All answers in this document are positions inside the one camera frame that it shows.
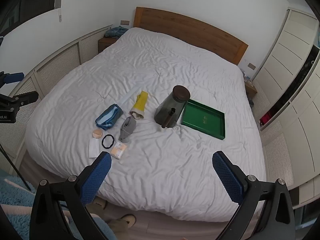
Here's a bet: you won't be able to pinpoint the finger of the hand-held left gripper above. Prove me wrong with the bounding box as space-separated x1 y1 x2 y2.
0 71 25 86
0 92 39 106

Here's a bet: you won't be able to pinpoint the wooden headboard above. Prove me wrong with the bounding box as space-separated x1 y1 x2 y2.
133 7 249 66

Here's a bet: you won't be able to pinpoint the black hair tie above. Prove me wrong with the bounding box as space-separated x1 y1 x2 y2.
102 134 116 149

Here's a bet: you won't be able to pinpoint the grey glass jar brown lid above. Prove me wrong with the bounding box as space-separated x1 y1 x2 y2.
154 85 191 129

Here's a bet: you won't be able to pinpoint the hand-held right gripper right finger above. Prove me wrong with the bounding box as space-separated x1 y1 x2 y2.
212 151 295 240

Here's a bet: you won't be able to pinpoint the green tray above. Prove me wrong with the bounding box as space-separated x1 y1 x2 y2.
180 99 226 140

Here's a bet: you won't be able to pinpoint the yellow cloth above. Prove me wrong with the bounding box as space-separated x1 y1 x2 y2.
129 91 149 119

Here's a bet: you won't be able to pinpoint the blue fluffy rug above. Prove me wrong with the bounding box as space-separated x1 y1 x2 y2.
0 170 110 240

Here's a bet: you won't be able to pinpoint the black stand leg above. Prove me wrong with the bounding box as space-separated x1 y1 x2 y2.
0 145 31 191

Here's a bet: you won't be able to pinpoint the blue cloth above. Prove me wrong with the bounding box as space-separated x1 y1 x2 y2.
104 26 129 39
95 103 123 130

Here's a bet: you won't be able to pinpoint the blue crumpled cloth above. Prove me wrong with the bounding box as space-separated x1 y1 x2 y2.
104 26 129 39

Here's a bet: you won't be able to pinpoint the white wardrobe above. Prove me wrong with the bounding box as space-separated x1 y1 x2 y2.
252 7 320 225

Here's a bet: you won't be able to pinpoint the orange tissue packet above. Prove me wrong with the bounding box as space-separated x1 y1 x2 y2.
110 142 128 160

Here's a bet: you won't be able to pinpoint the window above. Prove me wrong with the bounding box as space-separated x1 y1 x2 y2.
0 0 64 37

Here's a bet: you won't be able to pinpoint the red clothes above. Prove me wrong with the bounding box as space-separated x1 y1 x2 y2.
259 112 272 127

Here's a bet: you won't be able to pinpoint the grey sock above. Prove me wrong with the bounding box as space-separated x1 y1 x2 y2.
119 116 137 142

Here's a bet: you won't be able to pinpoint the long white strip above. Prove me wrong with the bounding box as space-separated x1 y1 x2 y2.
119 86 140 104

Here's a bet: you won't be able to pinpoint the white louvered wall cabinet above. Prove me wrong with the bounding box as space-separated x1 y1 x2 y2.
0 25 113 160

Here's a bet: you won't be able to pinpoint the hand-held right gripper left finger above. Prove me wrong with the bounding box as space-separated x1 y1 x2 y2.
29 151 118 240

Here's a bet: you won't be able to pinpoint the wooden nightstand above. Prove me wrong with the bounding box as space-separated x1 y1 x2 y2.
244 79 258 100
98 36 118 53

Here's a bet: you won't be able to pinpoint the white bed duvet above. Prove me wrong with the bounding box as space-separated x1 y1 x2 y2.
24 27 267 222

